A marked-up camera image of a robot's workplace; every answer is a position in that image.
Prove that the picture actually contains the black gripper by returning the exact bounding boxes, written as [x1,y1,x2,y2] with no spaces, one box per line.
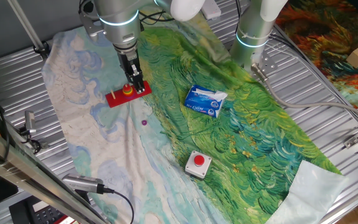
[116,46,145,94]

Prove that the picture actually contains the red Hanoi base board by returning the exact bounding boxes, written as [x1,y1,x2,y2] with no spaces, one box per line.
[105,80,152,109]

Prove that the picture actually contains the blue tissue pack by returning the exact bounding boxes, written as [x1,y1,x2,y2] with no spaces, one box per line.
[184,84,229,118]

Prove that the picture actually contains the white power strip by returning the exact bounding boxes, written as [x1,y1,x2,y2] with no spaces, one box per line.
[200,0,222,20]

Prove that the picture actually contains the grey emergency stop button box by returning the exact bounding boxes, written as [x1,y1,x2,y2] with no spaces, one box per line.
[184,150,213,179]

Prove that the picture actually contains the green painted landscape cloth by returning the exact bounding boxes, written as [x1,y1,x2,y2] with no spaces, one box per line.
[41,12,349,224]

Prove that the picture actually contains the grey metal pole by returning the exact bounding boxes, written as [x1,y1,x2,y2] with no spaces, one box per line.
[6,0,51,60]

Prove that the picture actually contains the black desk telephone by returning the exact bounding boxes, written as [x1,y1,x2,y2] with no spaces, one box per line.
[8,195,74,224]

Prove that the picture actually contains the orange dark painted cloth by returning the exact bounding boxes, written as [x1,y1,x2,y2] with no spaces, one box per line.
[275,0,358,110]

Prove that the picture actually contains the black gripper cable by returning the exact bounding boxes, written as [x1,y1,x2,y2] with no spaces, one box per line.
[137,9,175,26]

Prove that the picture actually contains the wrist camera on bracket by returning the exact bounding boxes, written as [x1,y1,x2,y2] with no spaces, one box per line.
[79,12,105,43]

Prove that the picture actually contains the small grey mounted camera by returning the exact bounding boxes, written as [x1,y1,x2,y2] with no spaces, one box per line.
[23,110,37,136]

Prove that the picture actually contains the silver camera with lens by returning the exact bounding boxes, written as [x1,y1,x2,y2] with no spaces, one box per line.
[62,174,115,195]

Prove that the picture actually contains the black camera cable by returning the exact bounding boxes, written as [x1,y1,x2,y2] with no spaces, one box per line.
[112,189,135,224]

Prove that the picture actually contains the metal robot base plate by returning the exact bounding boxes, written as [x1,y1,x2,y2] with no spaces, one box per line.
[250,49,278,74]

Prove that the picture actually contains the aluminium frame bar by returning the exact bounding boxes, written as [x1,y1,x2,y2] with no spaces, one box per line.
[0,119,110,224]

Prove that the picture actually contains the grey robot hose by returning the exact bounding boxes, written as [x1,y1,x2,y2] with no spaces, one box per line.
[250,63,358,124]

